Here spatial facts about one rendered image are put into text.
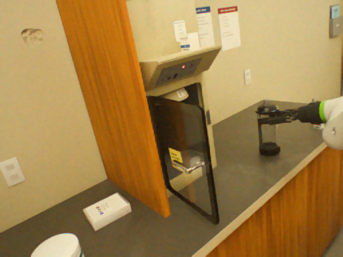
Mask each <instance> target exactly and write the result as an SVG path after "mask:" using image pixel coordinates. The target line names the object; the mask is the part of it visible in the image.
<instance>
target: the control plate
mask: <svg viewBox="0 0 343 257"><path fill-rule="evenodd" d="M201 59H202V58H198V59H197V60H192V61H189V62H186V63H182V64H178V65H177V66H171V67H168V68H164V69H162V71H161V74H160V76H159V78H158V81H157V84H156V85H155V86H158V85H160V84H165V83H166V82H169V81H173V80H176V79H178V78H183V77H185V76H189V75H191V74H193V73H194V72H195V71H196V68H197V67H198V65H199V63H200V61H201ZM192 63H193V65H192V66H191V64H192ZM182 66H185V67H184V68H182ZM190 71H191V72H190ZM186 72H187V73H186ZM177 73H178V75H177V77H176V78H174V74H177ZM181 73H182V74H183V75H180V74H181ZM169 76H170V77H171V78H170V79H169V80H168V78H169ZM162 79H163V81H161V80H162Z"/></svg>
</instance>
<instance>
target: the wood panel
mask: <svg viewBox="0 0 343 257"><path fill-rule="evenodd" d="M56 3H57V6H58V11H59V13H60V17H61V20H62V25H63V27H64V32H65V34H66V39H67V41H68V46H69V48H70V53H71V55H72V60H73V62H74V67H75V70H76V75H77V77H78V79H79V84H80V87H81V91H82V94H83V97H84V101H85V104H86V109H87V111H88V116H89V118H90V121H91V125H92V128H93V131H94V135H95V138H96V143H97V145H98V148H99V152H100V155H101V157H102V162H103V165H104V167H105V172H106V174H107V179H109V180H110V181H112V182H113V183H114V184H116V185H118V186H119V187H121V188H122V189H124V190H125V191H126V192H128V193H129V194H131V195H132V196H134V197H136V198H137V199H138V200H139V201H141V202H142V203H144V204H145V205H147V206H149V207H150V208H152V209H153V210H154V211H156V212H157V213H159V214H161V216H163V217H165V218H166V217H167V216H169V215H170V214H172V213H171V210H170V207H169V200H168V197H167V193H166V187H165V183H164V180H163V173H162V170H161V163H160V160H159V155H158V150H157V145H156V142H155V135H154V132H153V125H152V121H151V117H150V112H149V107H148V105H147V98H146V95H145V87H144V84H143V80H142V75H141V70H140V67H139V60H138V57H137V50H136V47H135V40H134V37H133V32H132V27H131V22H130V17H129V13H128V10H127V3H126V1H125V0H56Z"/></svg>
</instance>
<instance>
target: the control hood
mask: <svg viewBox="0 0 343 257"><path fill-rule="evenodd" d="M221 48H222V44H220V45H210V46H201V47H200V49H198V50H193V51H190V52H176V53H173V54H169V55H164V56H161V57H158V58H152V59H150V60H143V61H141V62H139V67H140V70H141V75H142V80H143V84H144V87H145V90H150V89H153V88H155V87H158V86H162V85H164V84H160V85H158V86H155V85H156V84H157V81H158V78H159V76H160V74H161V71H162V69H164V68H168V67H171V66H177V65H178V64H182V63H186V62H189V61H192V60H197V59H198V58H202V59H201V61H200V63H199V65H198V67H197V68H196V71H195V72H194V73H193V74H191V75H190V76H193V75H194V74H199V73H201V72H204V71H207V70H209V68H210V66H211V65H212V63H213V61H214V59H215V58H216V57H217V55H218V53H219V52H220V50H221ZM186 77H188V76H185V77H183V78H186ZM179 79H182V78H178V79H176V80H173V81H177V80H179ZM173 81H169V82H166V83H165V84H169V83H170V82H173Z"/></svg>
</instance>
